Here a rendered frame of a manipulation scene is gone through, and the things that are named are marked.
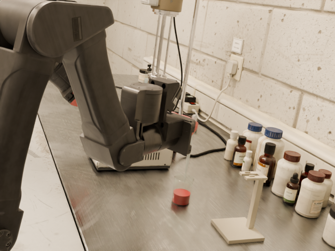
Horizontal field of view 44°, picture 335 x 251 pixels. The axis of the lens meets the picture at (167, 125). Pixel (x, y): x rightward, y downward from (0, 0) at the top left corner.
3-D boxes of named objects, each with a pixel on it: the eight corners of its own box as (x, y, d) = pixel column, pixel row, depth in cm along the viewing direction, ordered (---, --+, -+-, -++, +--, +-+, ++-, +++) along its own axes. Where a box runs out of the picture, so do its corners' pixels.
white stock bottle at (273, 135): (282, 177, 116) (293, 133, 112) (262, 180, 112) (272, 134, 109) (265, 167, 122) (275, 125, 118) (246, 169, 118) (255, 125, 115)
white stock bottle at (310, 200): (292, 213, 96) (302, 173, 93) (296, 204, 100) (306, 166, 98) (317, 221, 93) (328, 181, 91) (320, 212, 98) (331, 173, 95)
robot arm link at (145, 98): (136, 78, 76) (87, 83, 67) (175, 89, 72) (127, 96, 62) (129, 138, 80) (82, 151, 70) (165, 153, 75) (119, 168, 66)
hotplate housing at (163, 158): (96, 172, 103) (99, 141, 100) (85, 152, 114) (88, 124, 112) (178, 169, 111) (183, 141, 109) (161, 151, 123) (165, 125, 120)
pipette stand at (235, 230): (228, 244, 79) (241, 183, 76) (210, 222, 87) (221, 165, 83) (264, 241, 82) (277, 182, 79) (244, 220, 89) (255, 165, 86)
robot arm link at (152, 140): (143, 111, 78) (118, 116, 72) (168, 119, 75) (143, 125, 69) (139, 146, 80) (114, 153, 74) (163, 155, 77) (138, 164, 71)
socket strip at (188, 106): (186, 113, 167) (188, 103, 166) (152, 89, 202) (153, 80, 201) (198, 114, 170) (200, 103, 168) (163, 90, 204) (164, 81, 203)
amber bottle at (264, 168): (264, 178, 113) (272, 140, 110) (274, 186, 109) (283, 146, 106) (251, 179, 112) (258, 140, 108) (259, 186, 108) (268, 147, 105)
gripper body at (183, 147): (155, 108, 84) (130, 113, 79) (197, 122, 79) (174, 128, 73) (150, 138, 86) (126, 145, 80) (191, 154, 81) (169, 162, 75)
